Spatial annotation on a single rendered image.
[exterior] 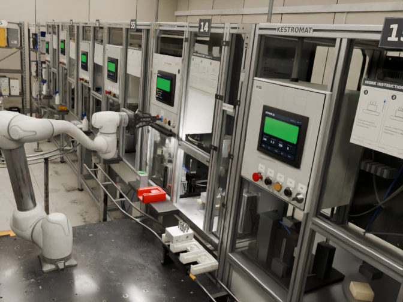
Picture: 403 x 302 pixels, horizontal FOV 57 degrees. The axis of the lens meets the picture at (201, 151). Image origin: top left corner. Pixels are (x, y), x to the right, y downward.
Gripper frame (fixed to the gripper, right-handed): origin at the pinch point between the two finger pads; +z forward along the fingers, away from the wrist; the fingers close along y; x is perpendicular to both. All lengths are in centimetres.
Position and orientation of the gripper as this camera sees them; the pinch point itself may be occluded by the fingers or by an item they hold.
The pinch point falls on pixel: (156, 118)
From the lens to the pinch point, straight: 248.2
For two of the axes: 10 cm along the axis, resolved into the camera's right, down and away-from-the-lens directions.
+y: 1.0, -9.6, -2.7
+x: -5.1, -2.8, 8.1
